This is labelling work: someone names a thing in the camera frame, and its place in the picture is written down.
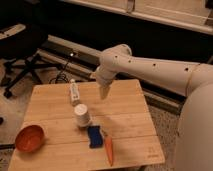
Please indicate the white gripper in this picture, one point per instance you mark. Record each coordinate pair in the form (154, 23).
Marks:
(104, 77)

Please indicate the orange pepper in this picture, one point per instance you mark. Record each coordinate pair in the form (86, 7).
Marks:
(109, 149)

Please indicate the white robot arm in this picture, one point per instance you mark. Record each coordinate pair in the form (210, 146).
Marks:
(193, 80)

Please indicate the orange ceramic bowl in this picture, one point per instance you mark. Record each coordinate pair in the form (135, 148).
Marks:
(30, 138)

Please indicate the white tube bottle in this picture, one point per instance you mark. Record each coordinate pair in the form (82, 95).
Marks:
(74, 93)

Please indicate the white paper cup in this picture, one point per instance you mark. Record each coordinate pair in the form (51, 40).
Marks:
(82, 115)

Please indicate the blue sponge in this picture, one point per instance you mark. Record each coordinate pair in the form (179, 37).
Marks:
(95, 137)

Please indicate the black office chair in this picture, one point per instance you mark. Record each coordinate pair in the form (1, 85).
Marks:
(19, 51)

